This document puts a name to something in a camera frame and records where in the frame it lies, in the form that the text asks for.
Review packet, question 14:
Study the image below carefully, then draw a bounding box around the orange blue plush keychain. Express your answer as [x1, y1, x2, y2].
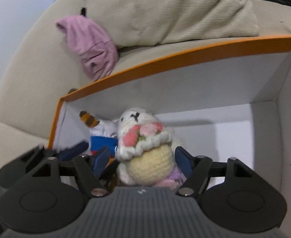
[79, 111, 118, 167]

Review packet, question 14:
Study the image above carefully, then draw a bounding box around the crocheted white bunny doll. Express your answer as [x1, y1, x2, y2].
[115, 107, 186, 190]

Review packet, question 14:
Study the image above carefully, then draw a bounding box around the orange cardboard storage box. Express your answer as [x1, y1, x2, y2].
[47, 34, 291, 194]

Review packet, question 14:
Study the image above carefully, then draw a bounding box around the beige fabric sofa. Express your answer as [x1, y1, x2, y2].
[0, 0, 291, 168]

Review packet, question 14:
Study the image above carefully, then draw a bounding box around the pink crumpled garment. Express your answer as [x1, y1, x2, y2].
[56, 15, 119, 82]

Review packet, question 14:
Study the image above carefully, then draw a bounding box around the beige sofa cushion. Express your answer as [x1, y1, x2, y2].
[86, 0, 259, 47]

